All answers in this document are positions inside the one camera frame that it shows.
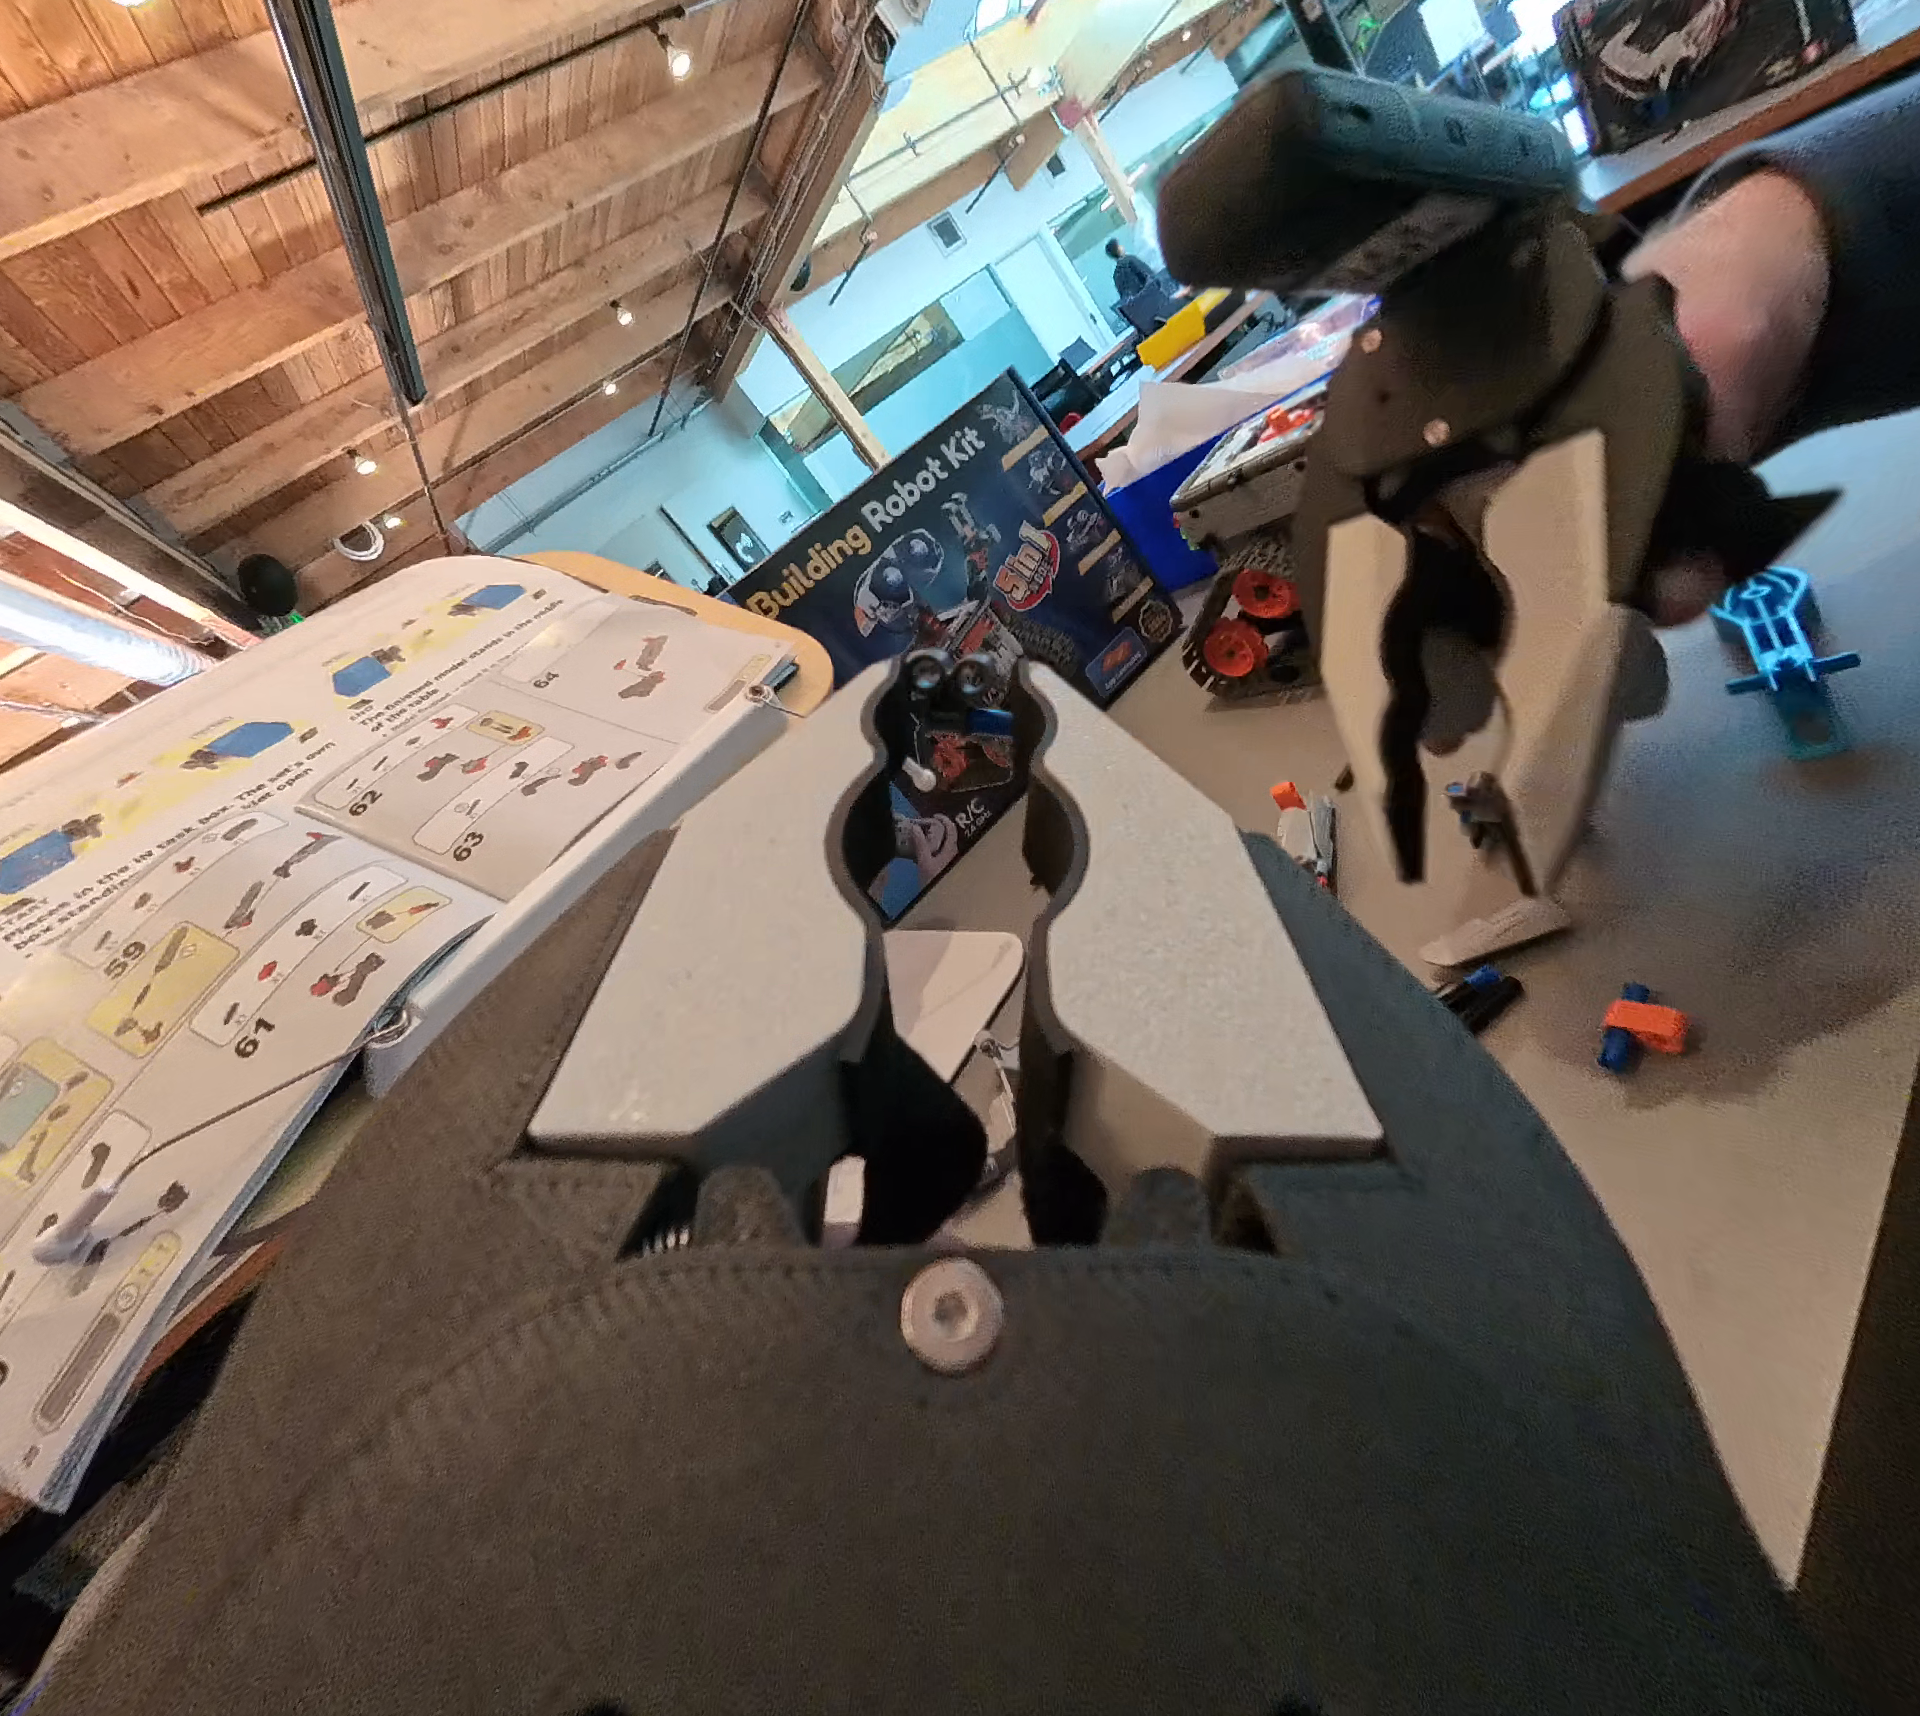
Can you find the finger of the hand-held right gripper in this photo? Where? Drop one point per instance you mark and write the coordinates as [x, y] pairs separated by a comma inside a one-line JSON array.
[[1342, 637], [1561, 637]]

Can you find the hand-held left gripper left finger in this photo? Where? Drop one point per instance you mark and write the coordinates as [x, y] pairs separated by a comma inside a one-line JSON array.
[[735, 936]]

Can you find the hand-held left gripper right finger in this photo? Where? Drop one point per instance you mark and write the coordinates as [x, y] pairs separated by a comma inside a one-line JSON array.
[[1187, 966]]

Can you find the dark grey double-hole connector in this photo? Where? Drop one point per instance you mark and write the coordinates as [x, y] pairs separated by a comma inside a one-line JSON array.
[[955, 681]]

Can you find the orange connector piece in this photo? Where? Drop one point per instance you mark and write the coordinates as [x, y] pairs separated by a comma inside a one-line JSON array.
[[1651, 1026]]

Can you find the blue pin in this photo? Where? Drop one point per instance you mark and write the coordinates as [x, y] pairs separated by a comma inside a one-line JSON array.
[[1613, 1049]]

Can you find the person's right hand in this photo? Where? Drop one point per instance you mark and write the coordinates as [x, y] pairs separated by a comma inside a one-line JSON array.
[[1755, 322]]

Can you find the tracked toy robot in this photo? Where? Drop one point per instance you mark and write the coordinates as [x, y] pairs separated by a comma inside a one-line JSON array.
[[1245, 645]]

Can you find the grey white orange assembly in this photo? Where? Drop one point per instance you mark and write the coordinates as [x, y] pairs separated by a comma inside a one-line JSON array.
[[1307, 832]]

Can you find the blue tagged storage bin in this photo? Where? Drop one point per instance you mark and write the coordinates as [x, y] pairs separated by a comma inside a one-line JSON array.
[[1156, 532]]

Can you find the light blue plastic tool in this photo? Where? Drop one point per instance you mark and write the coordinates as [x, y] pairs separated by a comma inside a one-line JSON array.
[[1779, 615]]

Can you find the white book stand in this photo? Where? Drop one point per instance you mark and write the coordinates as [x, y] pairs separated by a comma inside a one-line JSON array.
[[961, 995]]

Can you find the white crumpled paper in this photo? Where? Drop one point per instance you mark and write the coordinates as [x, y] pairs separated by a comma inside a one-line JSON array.
[[1187, 434]]

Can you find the black connector with blue pin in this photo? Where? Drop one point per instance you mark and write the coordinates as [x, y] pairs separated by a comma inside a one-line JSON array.
[[1477, 995]]

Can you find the silver wedge piece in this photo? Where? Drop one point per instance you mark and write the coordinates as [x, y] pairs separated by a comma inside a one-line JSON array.
[[1500, 933]]

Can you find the yellow bin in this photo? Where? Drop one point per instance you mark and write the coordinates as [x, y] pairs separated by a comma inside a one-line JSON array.
[[1187, 330]]

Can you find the dark blue robot kit box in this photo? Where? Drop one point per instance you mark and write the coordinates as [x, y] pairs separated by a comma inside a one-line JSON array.
[[961, 545]]

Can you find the instruction booklet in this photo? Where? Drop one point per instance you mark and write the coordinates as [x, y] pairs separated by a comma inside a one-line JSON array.
[[299, 923]]

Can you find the silver air duct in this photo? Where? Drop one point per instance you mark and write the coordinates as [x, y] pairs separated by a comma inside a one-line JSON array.
[[91, 637]]

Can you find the black ceiling rail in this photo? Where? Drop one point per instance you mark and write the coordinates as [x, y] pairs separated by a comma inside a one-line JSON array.
[[316, 97]]

